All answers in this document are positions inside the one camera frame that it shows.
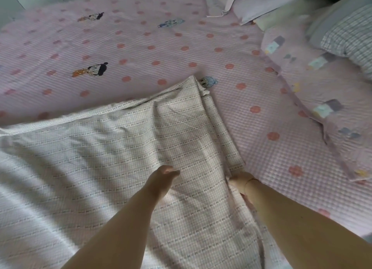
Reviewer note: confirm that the person's left hand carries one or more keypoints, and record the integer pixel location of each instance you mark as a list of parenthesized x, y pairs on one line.
[(161, 180)]

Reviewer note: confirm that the person's right hand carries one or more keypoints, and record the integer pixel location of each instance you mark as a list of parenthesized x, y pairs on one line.
[(242, 181)]

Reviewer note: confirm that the person's left fingers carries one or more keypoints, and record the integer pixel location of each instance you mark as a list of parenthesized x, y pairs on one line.
[(171, 171)]

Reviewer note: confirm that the person's right fingers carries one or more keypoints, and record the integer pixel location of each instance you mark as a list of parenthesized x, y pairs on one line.
[(235, 181)]

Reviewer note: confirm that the cream checked bed sheet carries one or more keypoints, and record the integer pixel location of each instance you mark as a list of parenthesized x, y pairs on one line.
[(116, 161)]

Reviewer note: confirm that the person's left forearm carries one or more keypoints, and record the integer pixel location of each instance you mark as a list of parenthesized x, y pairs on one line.
[(116, 231)]

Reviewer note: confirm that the person's right forearm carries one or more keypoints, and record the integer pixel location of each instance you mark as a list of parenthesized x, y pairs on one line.
[(296, 231)]

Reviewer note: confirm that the pink patch-print pillow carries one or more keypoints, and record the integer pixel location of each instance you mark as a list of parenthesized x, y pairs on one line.
[(319, 97)]

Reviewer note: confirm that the pink dotted quilted bedspread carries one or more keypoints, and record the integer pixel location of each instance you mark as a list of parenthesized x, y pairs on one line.
[(130, 45)]

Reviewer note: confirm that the pale green pillow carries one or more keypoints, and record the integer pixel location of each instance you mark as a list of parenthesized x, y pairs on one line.
[(286, 16)]

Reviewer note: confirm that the pink pillowcase with white trim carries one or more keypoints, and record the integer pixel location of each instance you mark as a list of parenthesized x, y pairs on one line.
[(218, 1)]

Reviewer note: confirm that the pale lilac pillow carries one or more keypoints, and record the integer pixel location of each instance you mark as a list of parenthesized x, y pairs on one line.
[(261, 1)]

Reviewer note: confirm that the grey checked pillow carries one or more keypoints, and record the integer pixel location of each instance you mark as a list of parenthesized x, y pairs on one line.
[(345, 30)]

